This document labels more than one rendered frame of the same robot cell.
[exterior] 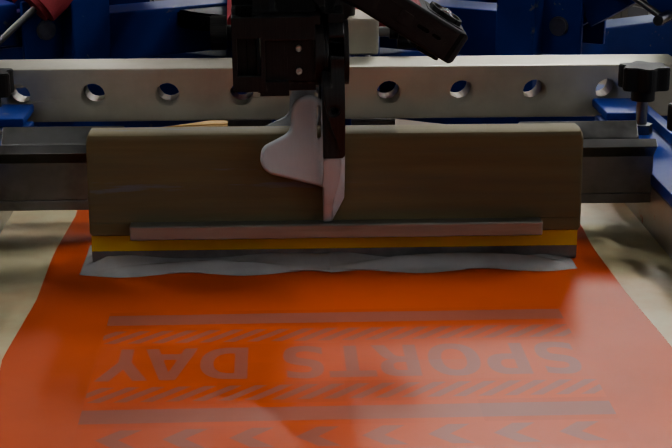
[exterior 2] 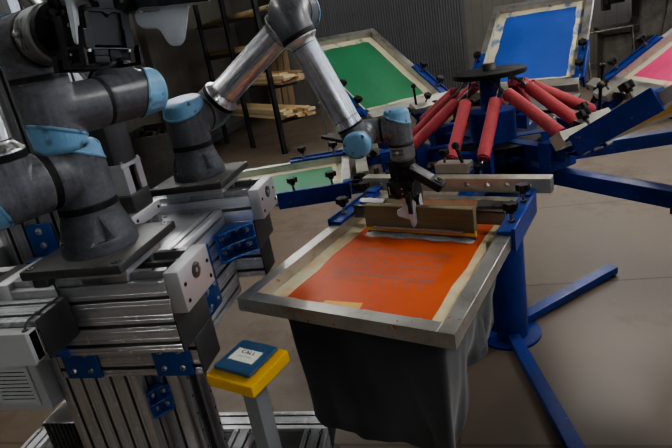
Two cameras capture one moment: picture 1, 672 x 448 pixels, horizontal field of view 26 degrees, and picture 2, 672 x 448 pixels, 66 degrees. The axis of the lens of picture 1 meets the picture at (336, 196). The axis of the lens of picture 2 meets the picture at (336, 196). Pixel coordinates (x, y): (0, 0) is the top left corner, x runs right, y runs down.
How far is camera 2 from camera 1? 81 cm
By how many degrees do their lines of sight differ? 35
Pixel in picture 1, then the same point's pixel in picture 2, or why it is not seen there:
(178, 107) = not seen: hidden behind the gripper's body
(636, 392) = (443, 279)
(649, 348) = (460, 268)
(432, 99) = (478, 187)
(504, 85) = (497, 184)
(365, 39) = (464, 169)
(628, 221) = not seen: hidden behind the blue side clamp
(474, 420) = (402, 281)
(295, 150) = (403, 211)
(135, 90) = not seen: hidden behind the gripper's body
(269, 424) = (364, 276)
